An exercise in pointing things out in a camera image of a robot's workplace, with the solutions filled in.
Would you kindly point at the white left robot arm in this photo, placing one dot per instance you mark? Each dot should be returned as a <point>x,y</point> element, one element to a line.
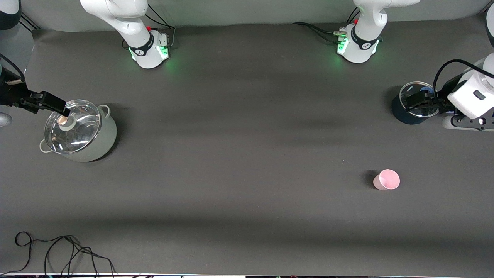
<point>370,19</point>

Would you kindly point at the dark grey table mat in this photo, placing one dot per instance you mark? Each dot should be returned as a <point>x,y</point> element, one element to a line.
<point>247,154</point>

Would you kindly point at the grey-green cooking pot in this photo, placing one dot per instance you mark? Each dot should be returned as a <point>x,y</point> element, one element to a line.
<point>104,143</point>

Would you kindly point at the glass lid with blue knob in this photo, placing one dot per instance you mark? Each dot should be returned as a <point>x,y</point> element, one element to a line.
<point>413,87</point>

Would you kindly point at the dark blue saucepan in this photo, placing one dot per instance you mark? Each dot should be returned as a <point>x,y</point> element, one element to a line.
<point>401,114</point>

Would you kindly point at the glass lid with grey knob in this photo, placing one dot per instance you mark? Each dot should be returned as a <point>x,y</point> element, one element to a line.
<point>83,131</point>

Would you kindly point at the pink plastic cup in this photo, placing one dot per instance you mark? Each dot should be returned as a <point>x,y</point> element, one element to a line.
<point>388,180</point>

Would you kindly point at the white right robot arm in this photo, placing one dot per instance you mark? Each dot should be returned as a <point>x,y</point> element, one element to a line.
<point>131,27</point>

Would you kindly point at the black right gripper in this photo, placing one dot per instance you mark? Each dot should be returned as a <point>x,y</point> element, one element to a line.
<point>8,94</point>

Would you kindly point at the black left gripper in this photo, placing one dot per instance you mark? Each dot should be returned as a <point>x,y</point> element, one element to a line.
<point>439,102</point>

